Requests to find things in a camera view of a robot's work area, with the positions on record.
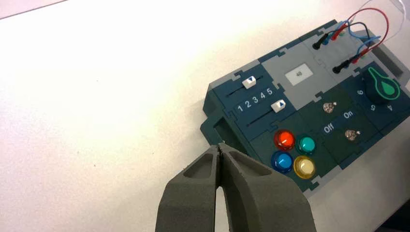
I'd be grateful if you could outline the thin white cable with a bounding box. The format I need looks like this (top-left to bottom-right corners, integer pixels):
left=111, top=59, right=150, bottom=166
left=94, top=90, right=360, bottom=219
left=351, top=0, right=410, bottom=43

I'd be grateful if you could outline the red push button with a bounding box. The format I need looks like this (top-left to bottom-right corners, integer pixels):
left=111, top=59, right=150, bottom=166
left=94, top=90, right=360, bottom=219
left=274, top=130, right=296, bottom=151

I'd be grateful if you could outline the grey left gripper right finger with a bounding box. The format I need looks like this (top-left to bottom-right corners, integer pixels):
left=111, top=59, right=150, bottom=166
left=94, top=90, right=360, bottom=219
left=220, top=143, right=317, bottom=232

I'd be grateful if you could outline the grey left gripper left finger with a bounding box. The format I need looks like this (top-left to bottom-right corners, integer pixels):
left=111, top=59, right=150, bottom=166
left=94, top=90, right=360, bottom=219
left=155, top=145, right=221, bottom=232

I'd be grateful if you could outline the black cable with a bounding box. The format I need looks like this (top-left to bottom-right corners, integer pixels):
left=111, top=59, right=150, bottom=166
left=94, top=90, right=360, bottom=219
left=312, top=22, right=372, bottom=74

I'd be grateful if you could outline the blue cable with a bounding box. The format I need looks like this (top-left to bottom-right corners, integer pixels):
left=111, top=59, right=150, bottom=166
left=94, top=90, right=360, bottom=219
left=322, top=20, right=381, bottom=62

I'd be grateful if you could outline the blue and grey control board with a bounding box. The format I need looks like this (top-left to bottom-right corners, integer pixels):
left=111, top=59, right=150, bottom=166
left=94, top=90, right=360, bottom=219
left=200, top=19, right=410, bottom=199

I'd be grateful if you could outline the white number label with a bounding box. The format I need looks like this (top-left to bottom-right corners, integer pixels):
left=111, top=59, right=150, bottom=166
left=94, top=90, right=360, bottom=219
left=285, top=63, right=314, bottom=86

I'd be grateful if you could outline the white slider knob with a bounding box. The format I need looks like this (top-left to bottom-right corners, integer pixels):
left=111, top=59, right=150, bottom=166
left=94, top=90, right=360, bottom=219
left=242, top=75, right=258, bottom=89
left=270, top=99, right=286, bottom=113

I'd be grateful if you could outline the green push button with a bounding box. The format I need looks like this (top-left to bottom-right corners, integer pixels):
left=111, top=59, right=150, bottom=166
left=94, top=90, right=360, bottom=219
left=295, top=135, right=317, bottom=156

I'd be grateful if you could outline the red cable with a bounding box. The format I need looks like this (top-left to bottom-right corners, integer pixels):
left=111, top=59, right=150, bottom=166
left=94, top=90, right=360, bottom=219
left=331, top=7, right=390, bottom=64

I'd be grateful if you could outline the black and green rotary knob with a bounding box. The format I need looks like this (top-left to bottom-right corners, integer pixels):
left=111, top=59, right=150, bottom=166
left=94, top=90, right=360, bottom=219
left=364, top=67, right=401, bottom=105

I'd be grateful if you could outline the blue push button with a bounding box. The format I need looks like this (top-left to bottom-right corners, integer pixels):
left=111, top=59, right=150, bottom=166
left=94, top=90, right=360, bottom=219
left=271, top=151, right=294, bottom=174

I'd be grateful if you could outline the yellow push button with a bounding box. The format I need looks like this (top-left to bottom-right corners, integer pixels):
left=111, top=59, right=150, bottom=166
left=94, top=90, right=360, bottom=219
left=293, top=156, right=316, bottom=180

